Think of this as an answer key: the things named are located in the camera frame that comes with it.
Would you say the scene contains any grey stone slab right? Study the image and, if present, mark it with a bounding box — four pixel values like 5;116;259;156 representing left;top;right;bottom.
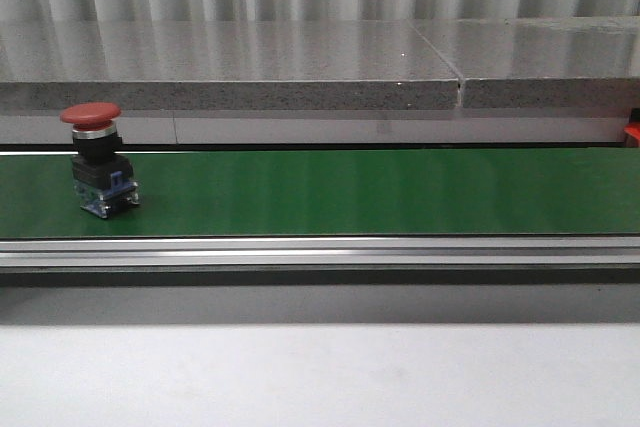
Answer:
413;17;639;117

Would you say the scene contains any red plastic tray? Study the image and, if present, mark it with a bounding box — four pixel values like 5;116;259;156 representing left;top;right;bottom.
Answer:
623;122;640;148

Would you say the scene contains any aluminium conveyor side rail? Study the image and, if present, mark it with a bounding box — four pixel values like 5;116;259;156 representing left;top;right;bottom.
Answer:
1;235;639;273

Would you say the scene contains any green conveyor belt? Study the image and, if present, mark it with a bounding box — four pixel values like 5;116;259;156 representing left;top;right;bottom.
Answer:
1;147;639;238

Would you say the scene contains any grey stone slab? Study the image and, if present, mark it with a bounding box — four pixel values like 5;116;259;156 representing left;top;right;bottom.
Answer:
1;21;458;112
413;17;639;117

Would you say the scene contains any grey stone slab left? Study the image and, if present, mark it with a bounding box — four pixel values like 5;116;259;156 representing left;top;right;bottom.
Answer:
1;21;458;112

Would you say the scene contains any red mushroom push button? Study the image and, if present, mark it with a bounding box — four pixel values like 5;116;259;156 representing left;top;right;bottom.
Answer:
60;102;140;219

